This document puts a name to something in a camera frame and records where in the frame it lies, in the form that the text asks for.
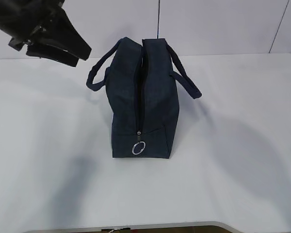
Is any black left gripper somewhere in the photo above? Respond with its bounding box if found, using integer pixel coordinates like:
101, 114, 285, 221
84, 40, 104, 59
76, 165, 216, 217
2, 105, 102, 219
0, 0, 92, 67

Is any navy blue lunch bag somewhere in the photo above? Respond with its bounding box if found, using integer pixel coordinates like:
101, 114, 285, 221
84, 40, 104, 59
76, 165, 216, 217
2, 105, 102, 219
86, 37, 202, 159

